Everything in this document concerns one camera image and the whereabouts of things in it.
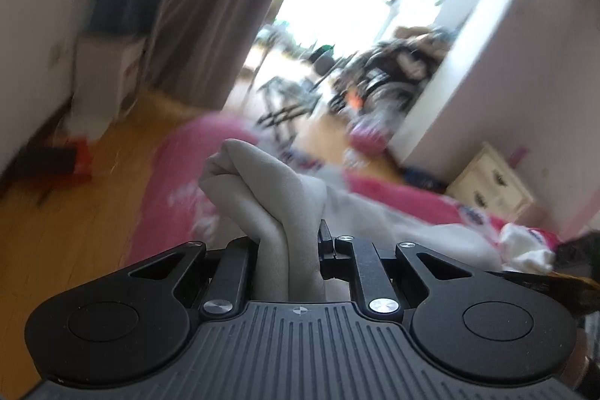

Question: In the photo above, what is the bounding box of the pale grey-white garment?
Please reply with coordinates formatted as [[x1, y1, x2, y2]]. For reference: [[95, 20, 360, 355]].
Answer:
[[198, 138, 504, 302]]

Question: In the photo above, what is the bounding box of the pink bag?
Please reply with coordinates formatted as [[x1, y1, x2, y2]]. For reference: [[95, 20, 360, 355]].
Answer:
[[349, 119, 390, 154]]

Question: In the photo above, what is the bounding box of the red box black lid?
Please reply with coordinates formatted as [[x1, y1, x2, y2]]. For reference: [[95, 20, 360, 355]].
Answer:
[[12, 138, 95, 190]]

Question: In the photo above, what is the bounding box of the pink floral blanket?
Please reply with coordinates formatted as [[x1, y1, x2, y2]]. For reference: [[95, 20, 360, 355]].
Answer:
[[129, 112, 582, 270]]

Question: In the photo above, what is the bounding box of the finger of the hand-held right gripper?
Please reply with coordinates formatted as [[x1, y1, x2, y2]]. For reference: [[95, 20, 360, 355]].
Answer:
[[504, 271, 582, 312]]

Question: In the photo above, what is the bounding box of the cream nightstand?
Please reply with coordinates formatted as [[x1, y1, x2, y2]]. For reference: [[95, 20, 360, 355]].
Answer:
[[445, 141, 537, 223]]

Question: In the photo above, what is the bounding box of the black folding stand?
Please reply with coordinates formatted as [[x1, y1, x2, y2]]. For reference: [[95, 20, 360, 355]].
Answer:
[[255, 74, 324, 143]]

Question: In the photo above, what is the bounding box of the white cardboard box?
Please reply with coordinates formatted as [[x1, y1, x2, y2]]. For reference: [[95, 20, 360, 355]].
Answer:
[[66, 34, 146, 143]]

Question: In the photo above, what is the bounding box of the wheelchair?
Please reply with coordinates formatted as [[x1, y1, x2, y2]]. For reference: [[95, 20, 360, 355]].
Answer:
[[328, 25, 458, 115]]

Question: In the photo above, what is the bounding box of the crumpled white shirt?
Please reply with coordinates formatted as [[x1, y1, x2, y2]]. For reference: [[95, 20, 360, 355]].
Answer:
[[499, 222, 558, 274]]

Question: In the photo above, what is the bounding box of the grey office chair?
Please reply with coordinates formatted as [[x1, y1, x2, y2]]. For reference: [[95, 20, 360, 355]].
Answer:
[[309, 44, 343, 77]]

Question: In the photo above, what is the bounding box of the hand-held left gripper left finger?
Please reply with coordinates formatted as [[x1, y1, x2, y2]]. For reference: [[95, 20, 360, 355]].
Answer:
[[127, 237, 258, 320]]

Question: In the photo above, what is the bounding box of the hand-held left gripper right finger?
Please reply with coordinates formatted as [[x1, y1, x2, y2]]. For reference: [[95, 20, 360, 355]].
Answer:
[[316, 219, 476, 320]]

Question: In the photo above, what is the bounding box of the grey-brown curtain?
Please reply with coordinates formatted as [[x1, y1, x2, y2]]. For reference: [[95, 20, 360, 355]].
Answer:
[[141, 0, 315, 112]]

